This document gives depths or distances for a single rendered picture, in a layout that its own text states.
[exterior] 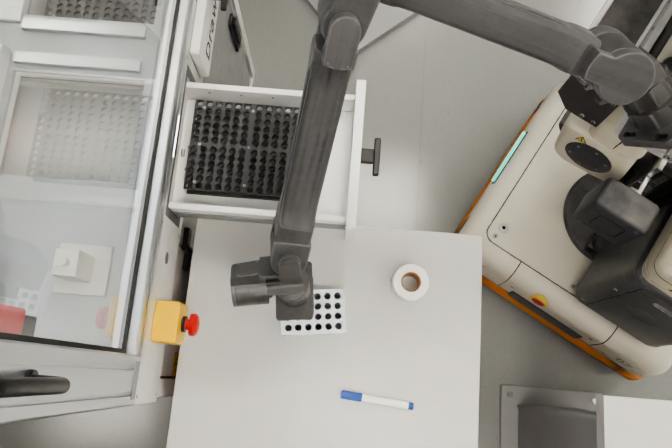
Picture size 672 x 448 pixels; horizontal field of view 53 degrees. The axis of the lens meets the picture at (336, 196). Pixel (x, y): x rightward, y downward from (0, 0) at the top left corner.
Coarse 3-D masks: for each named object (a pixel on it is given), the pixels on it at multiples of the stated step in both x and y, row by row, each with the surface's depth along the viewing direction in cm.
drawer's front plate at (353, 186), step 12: (360, 84) 127; (360, 96) 126; (360, 108) 126; (360, 120) 125; (360, 132) 124; (360, 144) 124; (360, 156) 123; (348, 192) 121; (348, 204) 121; (348, 216) 120; (348, 228) 120
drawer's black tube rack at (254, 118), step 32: (192, 128) 127; (224, 128) 130; (256, 128) 130; (288, 128) 127; (192, 160) 126; (224, 160) 126; (256, 160) 129; (192, 192) 127; (224, 192) 127; (256, 192) 124
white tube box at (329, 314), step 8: (320, 296) 132; (328, 296) 133; (336, 296) 133; (344, 296) 129; (320, 304) 129; (328, 304) 132; (336, 304) 133; (344, 304) 129; (320, 312) 129; (328, 312) 129; (336, 312) 129; (344, 312) 129; (288, 320) 132; (296, 320) 128; (304, 320) 128; (312, 320) 128; (320, 320) 128; (328, 320) 128; (336, 320) 128; (344, 320) 128; (288, 328) 131; (296, 328) 131; (304, 328) 128; (312, 328) 128; (320, 328) 131; (328, 328) 131; (336, 328) 131; (344, 328) 128
